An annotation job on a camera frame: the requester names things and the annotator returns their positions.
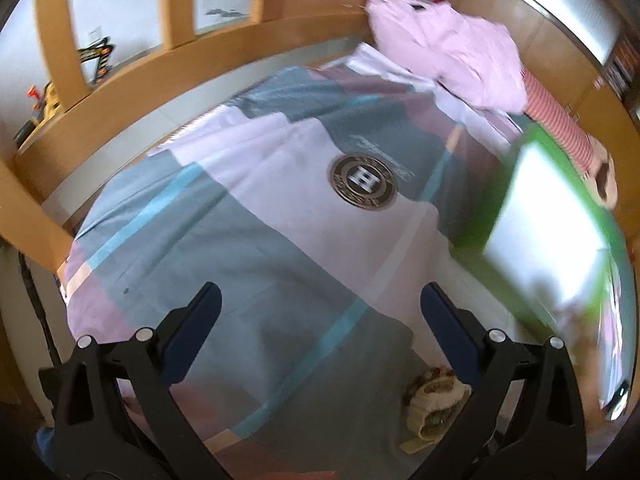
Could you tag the plaid bedsheet with round emblems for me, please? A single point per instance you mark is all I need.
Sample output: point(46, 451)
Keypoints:
point(250, 240)

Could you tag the wooden wall cabinets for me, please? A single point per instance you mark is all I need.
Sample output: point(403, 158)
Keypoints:
point(550, 55)

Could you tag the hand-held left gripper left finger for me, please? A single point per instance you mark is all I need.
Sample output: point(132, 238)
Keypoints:
point(195, 320)

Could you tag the red striped plush toy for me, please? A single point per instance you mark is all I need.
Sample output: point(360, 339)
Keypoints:
point(560, 120)

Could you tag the green cardboard box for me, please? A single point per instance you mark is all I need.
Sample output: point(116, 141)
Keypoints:
point(545, 220)

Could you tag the frosted glass window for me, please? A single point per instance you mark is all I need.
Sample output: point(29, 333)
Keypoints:
point(565, 0)

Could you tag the black orange toy sign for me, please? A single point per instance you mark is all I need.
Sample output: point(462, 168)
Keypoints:
point(97, 60)

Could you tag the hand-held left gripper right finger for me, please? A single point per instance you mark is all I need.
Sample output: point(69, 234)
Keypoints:
point(450, 330)

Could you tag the wooden headboard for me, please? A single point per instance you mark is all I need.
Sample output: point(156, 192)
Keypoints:
point(150, 85)

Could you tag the pink quilt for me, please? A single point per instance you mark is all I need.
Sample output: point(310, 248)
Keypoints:
point(450, 50)

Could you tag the colourful printed bags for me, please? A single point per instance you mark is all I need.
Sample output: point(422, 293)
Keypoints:
point(625, 70)

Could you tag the yellow toy vehicle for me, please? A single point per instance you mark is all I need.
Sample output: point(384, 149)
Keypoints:
point(42, 110)

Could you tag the white chunky wristwatch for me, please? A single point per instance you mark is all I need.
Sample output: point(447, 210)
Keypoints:
point(435, 405)

